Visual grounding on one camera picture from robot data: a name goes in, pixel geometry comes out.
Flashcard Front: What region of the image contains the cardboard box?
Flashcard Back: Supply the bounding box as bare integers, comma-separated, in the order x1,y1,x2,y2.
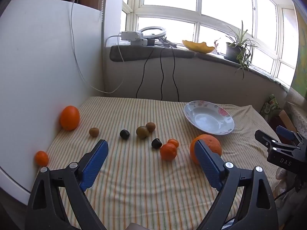
278,110,298,132

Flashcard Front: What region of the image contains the white cabinet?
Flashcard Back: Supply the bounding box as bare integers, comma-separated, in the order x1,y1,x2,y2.
0,0,106,205

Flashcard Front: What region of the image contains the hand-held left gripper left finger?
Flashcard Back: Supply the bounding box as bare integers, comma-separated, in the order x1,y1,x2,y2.
25,139,109,230

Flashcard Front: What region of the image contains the yellow bowl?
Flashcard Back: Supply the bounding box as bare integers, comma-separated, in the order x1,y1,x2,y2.
182,39,216,54

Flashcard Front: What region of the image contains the potted spider plant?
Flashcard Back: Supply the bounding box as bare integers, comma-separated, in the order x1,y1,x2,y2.
221,20,261,79

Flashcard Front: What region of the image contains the oval orange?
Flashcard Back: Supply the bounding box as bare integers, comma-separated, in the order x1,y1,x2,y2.
60,105,80,131

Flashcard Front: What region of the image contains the white window frame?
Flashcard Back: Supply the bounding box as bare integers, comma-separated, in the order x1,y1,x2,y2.
121,0,300,87

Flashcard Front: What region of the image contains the long white cable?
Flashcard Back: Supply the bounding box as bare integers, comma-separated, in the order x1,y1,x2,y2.
70,0,125,94

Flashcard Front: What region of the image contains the white power strip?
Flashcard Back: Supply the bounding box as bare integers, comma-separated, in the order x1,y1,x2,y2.
120,31,144,42

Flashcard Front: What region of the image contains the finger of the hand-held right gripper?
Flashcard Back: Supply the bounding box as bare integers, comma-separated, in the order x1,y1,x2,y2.
255,129,301,152
276,125,307,145

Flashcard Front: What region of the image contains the green bag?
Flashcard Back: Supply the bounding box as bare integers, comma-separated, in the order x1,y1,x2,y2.
260,94,280,119

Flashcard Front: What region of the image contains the green kiwi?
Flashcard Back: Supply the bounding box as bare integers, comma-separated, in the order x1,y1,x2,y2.
136,126,149,140

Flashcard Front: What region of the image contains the short white cable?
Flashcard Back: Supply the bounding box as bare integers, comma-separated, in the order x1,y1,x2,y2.
104,35,123,47

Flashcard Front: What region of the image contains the black cable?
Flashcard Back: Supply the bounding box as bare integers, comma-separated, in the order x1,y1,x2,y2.
159,47,168,100
136,45,155,99
168,45,180,102

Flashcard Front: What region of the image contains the grey windowsill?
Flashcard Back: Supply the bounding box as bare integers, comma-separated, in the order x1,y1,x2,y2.
110,44,292,93

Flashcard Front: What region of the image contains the striped blanket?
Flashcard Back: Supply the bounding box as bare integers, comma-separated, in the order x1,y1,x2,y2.
44,96,282,230

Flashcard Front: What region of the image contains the medium mandarin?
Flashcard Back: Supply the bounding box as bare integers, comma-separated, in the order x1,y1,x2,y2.
160,143,178,162

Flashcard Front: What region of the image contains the ring light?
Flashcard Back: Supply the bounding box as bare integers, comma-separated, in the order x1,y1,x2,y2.
138,26,167,40

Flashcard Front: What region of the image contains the white floral plate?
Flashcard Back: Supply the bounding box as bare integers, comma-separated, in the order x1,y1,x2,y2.
184,101,235,135

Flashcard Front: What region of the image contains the large round orange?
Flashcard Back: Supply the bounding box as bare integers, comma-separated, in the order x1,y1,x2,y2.
190,134,222,165

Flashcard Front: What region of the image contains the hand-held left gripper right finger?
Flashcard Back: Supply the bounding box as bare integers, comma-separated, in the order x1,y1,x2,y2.
194,139,280,230

